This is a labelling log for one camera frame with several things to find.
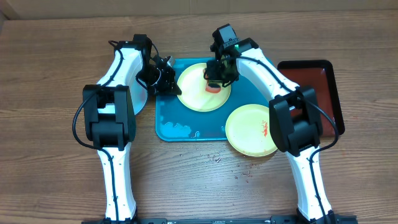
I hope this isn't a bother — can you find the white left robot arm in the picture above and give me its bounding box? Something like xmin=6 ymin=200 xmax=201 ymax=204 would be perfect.
xmin=72 ymin=35 xmax=182 ymax=223

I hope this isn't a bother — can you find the yellow plate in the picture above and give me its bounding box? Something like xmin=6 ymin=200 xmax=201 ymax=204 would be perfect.
xmin=225 ymin=104 xmax=277 ymax=157
xmin=177 ymin=63 xmax=231 ymax=112

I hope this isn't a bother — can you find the light blue plate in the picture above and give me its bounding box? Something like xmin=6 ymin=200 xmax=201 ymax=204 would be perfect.
xmin=131 ymin=81 xmax=148 ymax=115

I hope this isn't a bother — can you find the teal plastic tray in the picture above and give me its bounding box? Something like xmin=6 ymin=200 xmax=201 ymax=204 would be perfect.
xmin=155 ymin=76 xmax=269 ymax=142

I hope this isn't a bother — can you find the black tray with red liquid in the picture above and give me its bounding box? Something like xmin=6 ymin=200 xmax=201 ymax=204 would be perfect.
xmin=277 ymin=60 xmax=345 ymax=136

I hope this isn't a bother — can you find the pink cleaning sponge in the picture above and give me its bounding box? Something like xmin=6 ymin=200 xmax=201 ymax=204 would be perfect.
xmin=203 ymin=69 xmax=221 ymax=94

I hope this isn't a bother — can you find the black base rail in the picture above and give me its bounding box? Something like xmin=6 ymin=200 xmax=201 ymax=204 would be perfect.
xmin=81 ymin=214 xmax=358 ymax=224

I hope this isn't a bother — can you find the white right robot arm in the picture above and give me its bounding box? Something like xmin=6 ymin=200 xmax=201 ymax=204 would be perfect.
xmin=204 ymin=38 xmax=336 ymax=223

